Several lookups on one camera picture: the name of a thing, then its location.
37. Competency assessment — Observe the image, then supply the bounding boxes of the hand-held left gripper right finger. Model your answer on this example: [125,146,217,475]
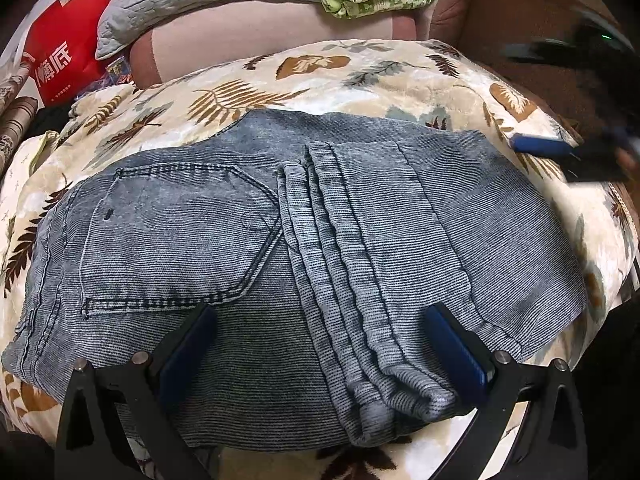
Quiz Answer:
[424,302,588,480]

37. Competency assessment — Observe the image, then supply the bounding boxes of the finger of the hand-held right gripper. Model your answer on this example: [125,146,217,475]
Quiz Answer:
[509,132,576,159]
[500,39,576,62]

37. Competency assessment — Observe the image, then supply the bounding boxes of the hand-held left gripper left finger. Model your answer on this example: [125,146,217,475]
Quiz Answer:
[54,302,218,480]

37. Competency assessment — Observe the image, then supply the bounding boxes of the blue denim pants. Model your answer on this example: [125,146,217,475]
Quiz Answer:
[0,109,590,451]

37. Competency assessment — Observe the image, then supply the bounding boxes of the brown cardboard box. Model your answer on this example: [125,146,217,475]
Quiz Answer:
[450,0,626,136]

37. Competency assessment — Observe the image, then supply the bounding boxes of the leaf print blanket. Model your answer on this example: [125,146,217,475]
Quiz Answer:
[0,39,636,480]

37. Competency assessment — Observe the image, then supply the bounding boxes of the white small-print pillow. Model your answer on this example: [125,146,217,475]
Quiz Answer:
[0,130,61,261]

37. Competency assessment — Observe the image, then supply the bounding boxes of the black cloth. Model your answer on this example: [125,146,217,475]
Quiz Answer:
[22,105,76,141]

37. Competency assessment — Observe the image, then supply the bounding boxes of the pink and brown sofa cushion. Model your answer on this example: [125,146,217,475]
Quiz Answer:
[129,0,476,88]

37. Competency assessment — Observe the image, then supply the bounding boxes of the colourful printed packet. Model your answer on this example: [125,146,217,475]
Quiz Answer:
[75,57,133,101]

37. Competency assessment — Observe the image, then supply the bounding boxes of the brown striped patterned fabric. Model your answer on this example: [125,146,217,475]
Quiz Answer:
[0,60,41,176]

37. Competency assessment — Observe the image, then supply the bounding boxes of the red paper bag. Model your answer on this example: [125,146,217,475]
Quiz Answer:
[22,0,112,106]

